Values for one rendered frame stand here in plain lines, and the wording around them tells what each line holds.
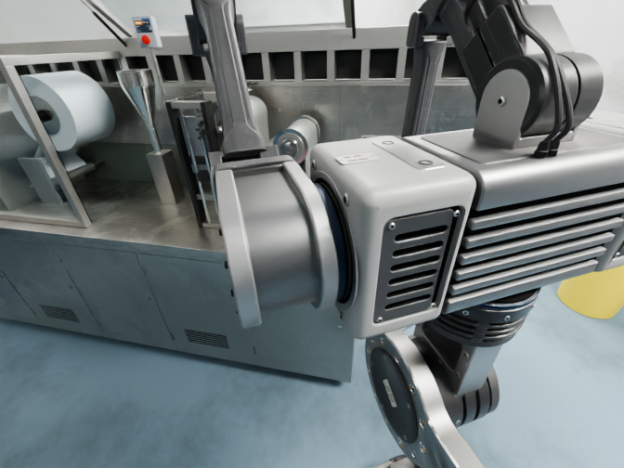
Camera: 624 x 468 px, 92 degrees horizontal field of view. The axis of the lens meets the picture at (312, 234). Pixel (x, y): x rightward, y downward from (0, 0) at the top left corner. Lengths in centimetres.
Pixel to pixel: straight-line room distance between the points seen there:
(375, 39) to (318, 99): 34
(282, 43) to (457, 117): 84
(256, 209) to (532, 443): 187
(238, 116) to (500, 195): 36
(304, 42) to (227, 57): 102
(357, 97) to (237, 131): 110
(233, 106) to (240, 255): 32
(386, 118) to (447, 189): 132
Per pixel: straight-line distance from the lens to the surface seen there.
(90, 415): 217
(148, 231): 157
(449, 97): 155
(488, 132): 34
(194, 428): 188
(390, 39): 151
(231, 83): 53
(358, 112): 154
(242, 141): 47
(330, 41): 153
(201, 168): 137
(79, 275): 200
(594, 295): 268
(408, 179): 23
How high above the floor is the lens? 161
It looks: 33 degrees down
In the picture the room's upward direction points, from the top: 2 degrees counter-clockwise
